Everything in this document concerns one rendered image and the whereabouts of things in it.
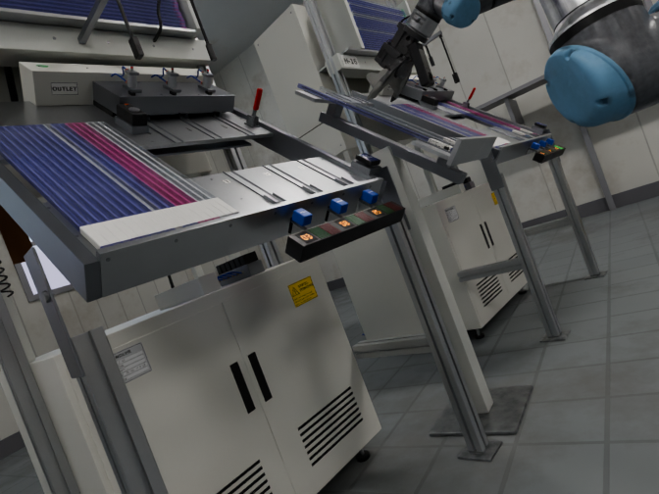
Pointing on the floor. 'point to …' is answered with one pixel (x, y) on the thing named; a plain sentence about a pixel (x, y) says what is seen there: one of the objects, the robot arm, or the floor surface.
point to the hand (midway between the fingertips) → (380, 102)
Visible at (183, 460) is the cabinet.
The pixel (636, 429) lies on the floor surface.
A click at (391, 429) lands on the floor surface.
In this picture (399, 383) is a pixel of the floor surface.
